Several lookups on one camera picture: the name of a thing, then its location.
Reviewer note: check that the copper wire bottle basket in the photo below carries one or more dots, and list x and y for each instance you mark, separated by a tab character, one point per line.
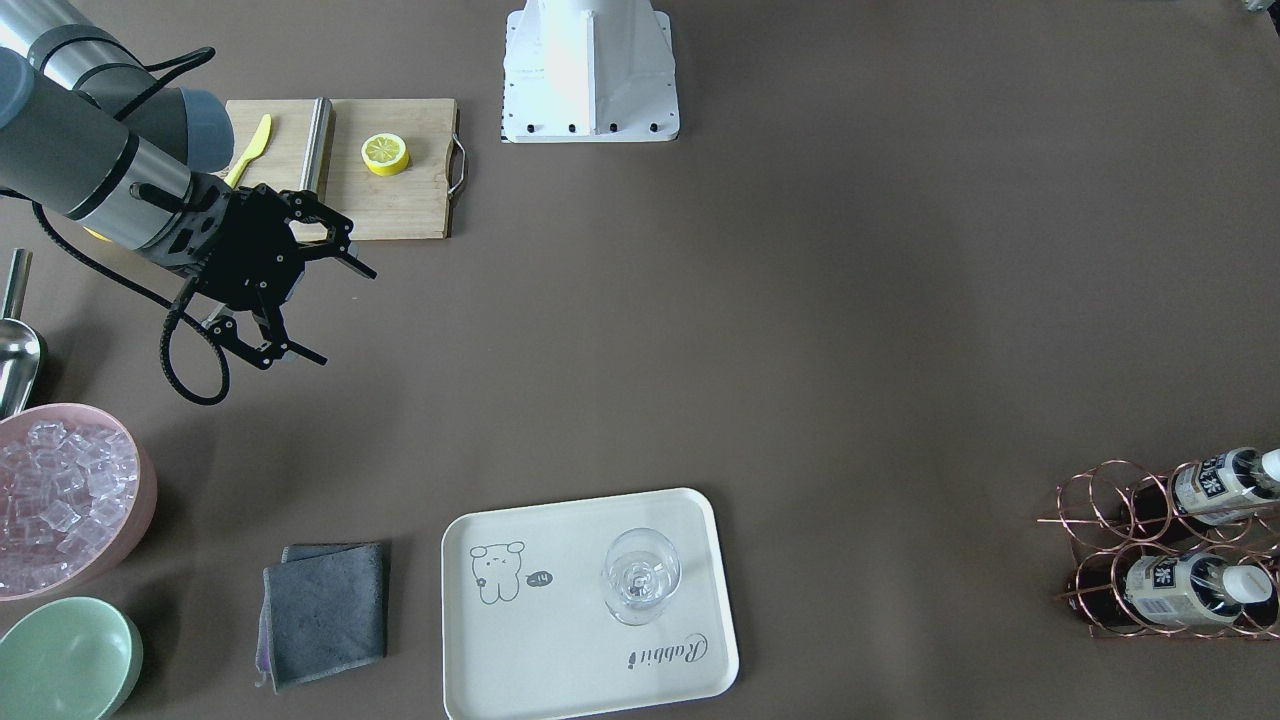
1119	512

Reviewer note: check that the half lemon slice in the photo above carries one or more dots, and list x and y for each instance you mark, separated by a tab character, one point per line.
385	154

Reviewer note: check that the tea bottle in basket front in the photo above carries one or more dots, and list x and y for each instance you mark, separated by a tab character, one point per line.
1167	591

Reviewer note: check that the green ceramic bowl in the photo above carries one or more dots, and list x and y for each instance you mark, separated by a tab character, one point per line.
77	658

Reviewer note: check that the wooden cutting board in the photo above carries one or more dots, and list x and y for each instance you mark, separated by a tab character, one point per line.
414	205

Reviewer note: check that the tea bottle in basket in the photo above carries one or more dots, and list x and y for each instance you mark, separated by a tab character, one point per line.
1167	591
1233	486

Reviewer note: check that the cream rabbit serving tray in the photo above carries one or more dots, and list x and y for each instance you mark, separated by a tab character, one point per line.
526	628

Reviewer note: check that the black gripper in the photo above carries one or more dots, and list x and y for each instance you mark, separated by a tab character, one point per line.
252	252

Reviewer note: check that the dark grey folded cloth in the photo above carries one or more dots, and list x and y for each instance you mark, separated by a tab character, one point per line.
324	612

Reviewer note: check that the metal ice scoop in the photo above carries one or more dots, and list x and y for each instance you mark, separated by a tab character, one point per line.
22	348

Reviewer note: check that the steel muddler bar tool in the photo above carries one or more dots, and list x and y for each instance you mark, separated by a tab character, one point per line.
315	145

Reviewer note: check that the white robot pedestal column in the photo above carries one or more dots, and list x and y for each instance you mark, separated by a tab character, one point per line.
589	72

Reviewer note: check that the pink bowl of ice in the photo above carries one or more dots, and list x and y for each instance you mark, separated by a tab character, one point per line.
79	492

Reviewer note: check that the clear wine glass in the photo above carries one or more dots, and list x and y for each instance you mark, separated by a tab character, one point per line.
641	573

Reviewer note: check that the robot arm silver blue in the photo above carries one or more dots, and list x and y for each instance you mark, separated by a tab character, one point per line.
90	134

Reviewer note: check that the yellow plastic knife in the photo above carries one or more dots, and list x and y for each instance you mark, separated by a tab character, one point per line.
254	149

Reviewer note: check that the tea bottle in basket top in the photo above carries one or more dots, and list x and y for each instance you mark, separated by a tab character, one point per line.
1233	486

